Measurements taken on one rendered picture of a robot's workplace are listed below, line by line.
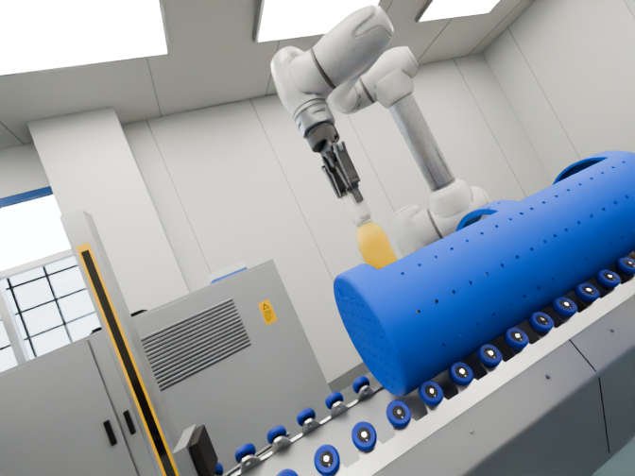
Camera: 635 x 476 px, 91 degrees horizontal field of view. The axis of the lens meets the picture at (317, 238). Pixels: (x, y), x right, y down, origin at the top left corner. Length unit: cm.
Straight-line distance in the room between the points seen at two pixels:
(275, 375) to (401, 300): 154
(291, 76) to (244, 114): 319
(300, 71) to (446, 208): 78
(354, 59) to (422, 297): 51
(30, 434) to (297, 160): 310
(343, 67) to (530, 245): 55
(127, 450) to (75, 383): 43
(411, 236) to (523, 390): 75
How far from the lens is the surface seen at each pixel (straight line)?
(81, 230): 111
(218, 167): 363
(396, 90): 130
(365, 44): 78
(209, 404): 207
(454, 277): 68
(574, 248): 88
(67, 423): 217
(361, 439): 66
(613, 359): 93
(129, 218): 318
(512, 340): 79
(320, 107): 78
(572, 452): 93
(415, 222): 135
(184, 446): 69
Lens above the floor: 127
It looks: 5 degrees up
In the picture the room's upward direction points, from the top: 25 degrees counter-clockwise
